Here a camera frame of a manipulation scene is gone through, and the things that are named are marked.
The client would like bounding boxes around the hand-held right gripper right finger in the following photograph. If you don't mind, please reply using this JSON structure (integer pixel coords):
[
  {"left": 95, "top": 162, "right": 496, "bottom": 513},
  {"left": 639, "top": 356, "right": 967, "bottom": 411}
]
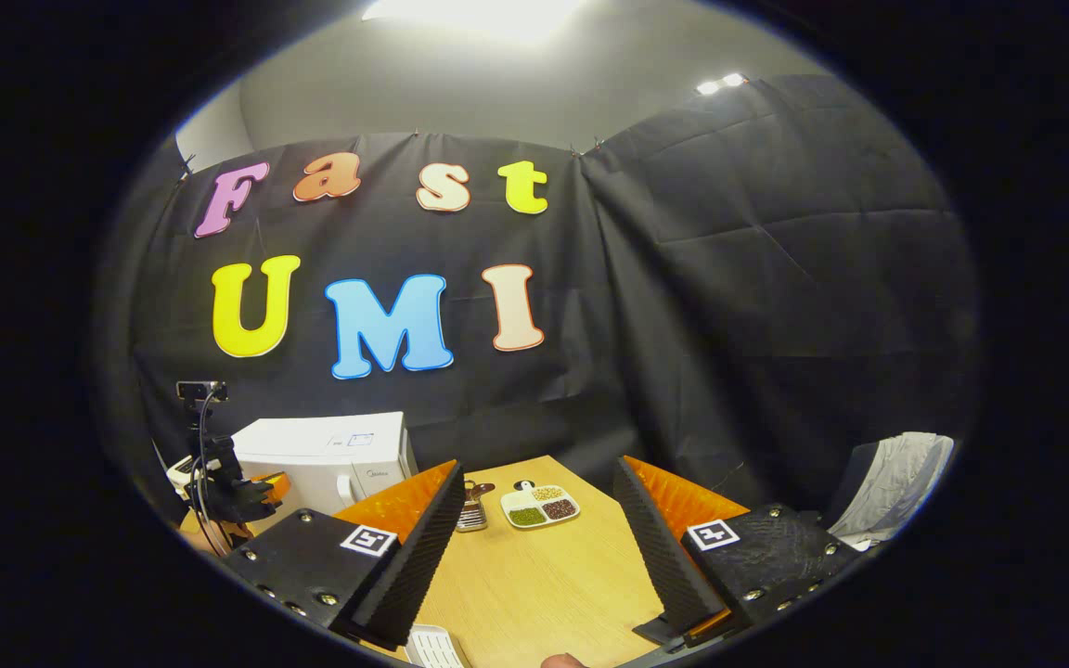
[{"left": 613, "top": 455, "right": 860, "bottom": 649}]

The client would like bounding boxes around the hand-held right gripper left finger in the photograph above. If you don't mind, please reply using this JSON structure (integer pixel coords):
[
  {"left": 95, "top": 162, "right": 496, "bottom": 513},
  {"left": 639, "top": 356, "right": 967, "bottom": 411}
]
[{"left": 222, "top": 460, "right": 468, "bottom": 650}]

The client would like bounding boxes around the white microwave oven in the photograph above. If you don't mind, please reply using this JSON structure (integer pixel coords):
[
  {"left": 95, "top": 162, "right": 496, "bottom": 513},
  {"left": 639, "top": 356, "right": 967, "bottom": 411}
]
[{"left": 231, "top": 411, "right": 420, "bottom": 518}]

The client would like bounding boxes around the white plate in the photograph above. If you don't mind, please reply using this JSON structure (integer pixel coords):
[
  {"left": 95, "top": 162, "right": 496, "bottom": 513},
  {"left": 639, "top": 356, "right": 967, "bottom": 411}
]
[{"left": 404, "top": 623, "right": 470, "bottom": 668}]

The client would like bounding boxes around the white divided dish with beans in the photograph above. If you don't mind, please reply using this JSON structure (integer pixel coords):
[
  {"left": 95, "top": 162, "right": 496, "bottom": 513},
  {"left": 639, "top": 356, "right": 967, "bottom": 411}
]
[{"left": 498, "top": 479, "right": 583, "bottom": 531}]

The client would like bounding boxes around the white cloth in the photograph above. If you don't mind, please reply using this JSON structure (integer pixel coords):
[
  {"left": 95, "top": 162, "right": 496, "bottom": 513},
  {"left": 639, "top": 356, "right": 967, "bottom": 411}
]
[{"left": 827, "top": 431, "right": 956, "bottom": 554}]

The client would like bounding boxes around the black backdrop cloth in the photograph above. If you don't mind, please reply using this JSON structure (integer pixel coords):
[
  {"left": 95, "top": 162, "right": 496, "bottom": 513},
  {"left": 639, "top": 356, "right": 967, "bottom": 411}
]
[{"left": 94, "top": 74, "right": 981, "bottom": 532}]

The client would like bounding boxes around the small ceiling light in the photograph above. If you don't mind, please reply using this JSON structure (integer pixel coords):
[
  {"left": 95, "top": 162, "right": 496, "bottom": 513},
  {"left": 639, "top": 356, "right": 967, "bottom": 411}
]
[{"left": 694, "top": 71, "right": 749, "bottom": 97}]

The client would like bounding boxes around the large ceiling light panel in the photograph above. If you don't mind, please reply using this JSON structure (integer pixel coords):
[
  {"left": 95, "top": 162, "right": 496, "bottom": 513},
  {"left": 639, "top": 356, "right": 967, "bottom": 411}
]
[{"left": 360, "top": 0, "right": 591, "bottom": 45}]

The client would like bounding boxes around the metal wire utensil holder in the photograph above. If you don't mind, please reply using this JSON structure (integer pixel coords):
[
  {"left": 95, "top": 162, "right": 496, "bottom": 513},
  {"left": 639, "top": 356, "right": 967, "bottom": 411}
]
[{"left": 455, "top": 479, "right": 497, "bottom": 533}]

